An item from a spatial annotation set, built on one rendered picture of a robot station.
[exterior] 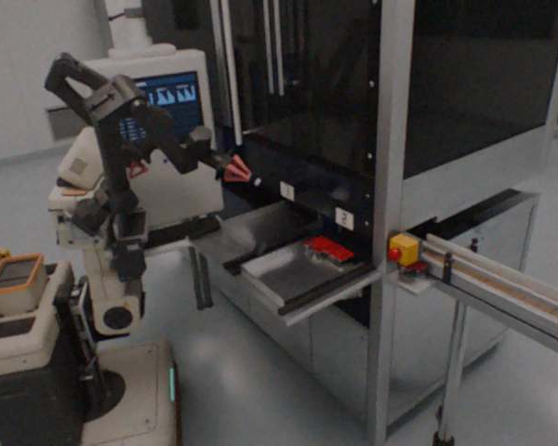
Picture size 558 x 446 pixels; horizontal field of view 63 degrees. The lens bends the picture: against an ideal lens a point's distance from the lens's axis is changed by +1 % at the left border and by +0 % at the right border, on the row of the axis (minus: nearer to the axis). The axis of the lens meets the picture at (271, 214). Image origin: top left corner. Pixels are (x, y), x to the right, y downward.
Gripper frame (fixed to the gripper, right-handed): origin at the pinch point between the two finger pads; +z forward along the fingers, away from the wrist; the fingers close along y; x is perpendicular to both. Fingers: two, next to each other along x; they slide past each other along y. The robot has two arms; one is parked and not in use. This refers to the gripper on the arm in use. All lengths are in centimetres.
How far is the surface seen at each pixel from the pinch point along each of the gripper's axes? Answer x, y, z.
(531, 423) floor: 75, 10, 149
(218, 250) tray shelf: 40.2, -6.7, -2.1
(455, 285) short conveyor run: 3, 1, 74
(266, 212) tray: 49, 26, 5
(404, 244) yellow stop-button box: -3, 2, 54
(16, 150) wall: 371, 170, -347
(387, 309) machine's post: 28, -3, 63
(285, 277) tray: 23.3, -13.2, 25.5
